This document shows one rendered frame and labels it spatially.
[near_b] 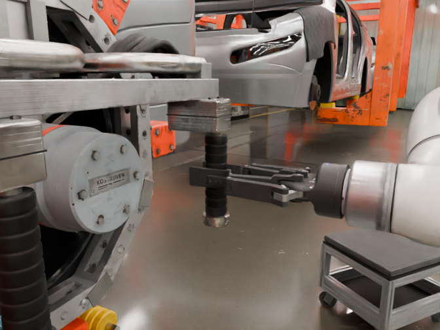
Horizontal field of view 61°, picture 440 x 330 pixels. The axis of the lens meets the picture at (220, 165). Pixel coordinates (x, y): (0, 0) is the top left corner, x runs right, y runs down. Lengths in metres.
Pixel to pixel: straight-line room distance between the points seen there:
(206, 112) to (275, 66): 2.43
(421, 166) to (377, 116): 3.48
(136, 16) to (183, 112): 0.63
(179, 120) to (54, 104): 0.26
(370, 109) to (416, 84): 9.31
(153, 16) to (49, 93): 0.89
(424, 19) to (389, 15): 9.40
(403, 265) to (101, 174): 1.21
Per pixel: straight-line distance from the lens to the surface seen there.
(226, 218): 0.60
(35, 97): 0.35
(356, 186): 0.49
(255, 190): 0.51
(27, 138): 0.31
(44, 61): 0.36
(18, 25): 0.59
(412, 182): 0.49
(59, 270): 0.79
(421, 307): 1.66
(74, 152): 0.46
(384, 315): 1.52
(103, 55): 0.51
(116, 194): 0.50
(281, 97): 3.03
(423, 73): 13.26
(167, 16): 1.29
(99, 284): 0.74
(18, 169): 0.31
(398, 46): 5.90
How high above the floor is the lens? 0.98
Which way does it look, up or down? 13 degrees down
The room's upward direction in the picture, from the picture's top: straight up
